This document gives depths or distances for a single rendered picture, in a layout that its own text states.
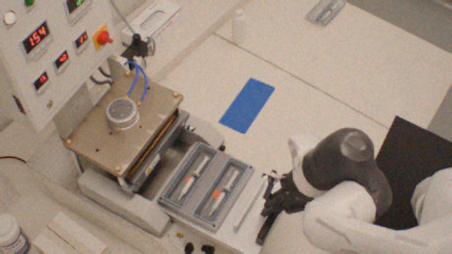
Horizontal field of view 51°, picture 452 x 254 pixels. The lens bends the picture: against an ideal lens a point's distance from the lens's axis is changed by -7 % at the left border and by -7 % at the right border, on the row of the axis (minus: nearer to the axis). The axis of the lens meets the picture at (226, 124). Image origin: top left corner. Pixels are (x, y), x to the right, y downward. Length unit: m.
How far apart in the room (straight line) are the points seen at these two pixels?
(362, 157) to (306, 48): 1.10
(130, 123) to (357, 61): 1.00
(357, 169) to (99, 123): 0.65
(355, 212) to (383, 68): 1.12
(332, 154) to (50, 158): 0.85
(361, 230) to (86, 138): 0.70
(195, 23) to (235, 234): 0.96
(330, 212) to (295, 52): 1.13
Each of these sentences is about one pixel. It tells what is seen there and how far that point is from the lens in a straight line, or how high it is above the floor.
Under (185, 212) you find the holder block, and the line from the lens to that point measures 1.23.
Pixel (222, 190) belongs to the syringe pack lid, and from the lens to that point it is 1.24.
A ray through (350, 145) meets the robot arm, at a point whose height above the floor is 1.39.
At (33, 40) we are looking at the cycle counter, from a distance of 1.08.
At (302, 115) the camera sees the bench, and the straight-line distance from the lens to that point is 1.71.
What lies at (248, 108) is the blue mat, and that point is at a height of 0.75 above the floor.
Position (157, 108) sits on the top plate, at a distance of 1.26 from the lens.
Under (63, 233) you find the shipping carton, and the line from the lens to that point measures 1.44.
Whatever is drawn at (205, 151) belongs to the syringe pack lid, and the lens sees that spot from 1.31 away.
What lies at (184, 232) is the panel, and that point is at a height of 0.88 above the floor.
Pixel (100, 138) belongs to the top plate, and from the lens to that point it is 1.23.
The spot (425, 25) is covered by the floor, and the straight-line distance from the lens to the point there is 3.41.
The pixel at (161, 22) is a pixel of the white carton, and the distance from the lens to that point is 1.85.
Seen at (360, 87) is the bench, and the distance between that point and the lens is 1.84.
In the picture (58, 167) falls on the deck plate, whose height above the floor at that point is 0.93.
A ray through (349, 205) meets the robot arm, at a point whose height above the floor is 1.34.
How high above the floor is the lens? 2.09
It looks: 53 degrees down
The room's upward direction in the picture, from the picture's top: 1 degrees clockwise
